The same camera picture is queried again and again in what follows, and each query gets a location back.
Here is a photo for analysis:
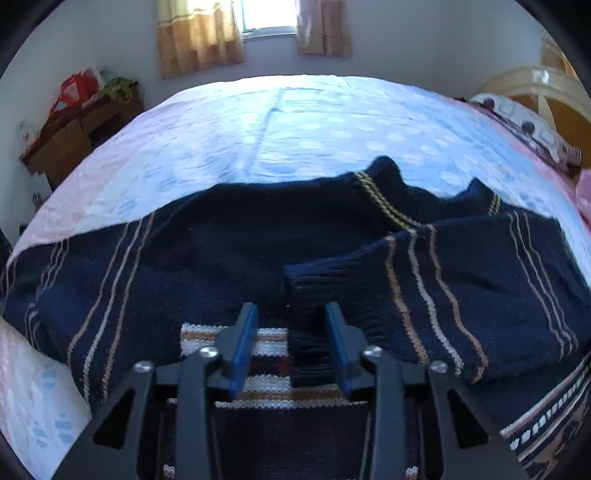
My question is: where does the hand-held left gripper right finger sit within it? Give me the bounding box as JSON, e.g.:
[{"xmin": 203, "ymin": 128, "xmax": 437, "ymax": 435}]
[{"xmin": 323, "ymin": 302, "xmax": 532, "ymax": 480}]

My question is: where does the pink blanket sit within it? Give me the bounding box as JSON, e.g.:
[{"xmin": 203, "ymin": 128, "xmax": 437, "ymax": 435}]
[{"xmin": 462, "ymin": 99, "xmax": 591, "ymax": 232}]

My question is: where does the wide tan curtain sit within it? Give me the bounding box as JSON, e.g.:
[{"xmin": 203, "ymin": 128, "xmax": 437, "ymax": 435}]
[{"xmin": 156, "ymin": 0, "xmax": 245, "ymax": 79}]

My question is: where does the navy striped knit sweater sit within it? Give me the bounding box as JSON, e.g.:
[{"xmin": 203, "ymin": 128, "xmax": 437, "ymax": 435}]
[{"xmin": 0, "ymin": 156, "xmax": 591, "ymax": 480}]

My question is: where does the patterned pillow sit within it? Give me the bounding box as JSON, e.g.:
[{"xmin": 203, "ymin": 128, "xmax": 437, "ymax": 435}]
[{"xmin": 468, "ymin": 92, "xmax": 583, "ymax": 174}]

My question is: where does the wooden cabinet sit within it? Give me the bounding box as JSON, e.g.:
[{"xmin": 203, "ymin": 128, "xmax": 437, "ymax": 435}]
[{"xmin": 21, "ymin": 80, "xmax": 146, "ymax": 190}]

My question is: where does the bright window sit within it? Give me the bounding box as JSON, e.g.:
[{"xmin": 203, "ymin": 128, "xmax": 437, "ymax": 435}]
[{"xmin": 235, "ymin": 0, "xmax": 301, "ymax": 42}]

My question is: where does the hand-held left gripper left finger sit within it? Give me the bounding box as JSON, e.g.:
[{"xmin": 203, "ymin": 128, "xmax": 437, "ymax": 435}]
[{"xmin": 51, "ymin": 302, "xmax": 259, "ymax": 480}]

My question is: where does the narrow tan curtain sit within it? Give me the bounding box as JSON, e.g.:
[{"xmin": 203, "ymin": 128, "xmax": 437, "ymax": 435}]
[{"xmin": 295, "ymin": 0, "xmax": 354, "ymax": 57}]

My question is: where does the red bag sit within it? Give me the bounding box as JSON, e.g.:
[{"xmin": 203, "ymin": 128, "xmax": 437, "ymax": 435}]
[{"xmin": 48, "ymin": 69, "xmax": 100, "ymax": 114}]

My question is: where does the green cloth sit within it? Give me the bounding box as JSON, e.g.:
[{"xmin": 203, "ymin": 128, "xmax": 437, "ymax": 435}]
[{"xmin": 95, "ymin": 74, "xmax": 139, "ymax": 102}]

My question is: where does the cream headboard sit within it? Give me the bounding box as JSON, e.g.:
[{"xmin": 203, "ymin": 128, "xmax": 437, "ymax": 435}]
[{"xmin": 475, "ymin": 37, "xmax": 591, "ymax": 169}]

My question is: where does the bed with light dotted sheet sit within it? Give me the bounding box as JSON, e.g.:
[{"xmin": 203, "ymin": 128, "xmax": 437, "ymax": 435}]
[{"xmin": 0, "ymin": 74, "xmax": 591, "ymax": 480}]

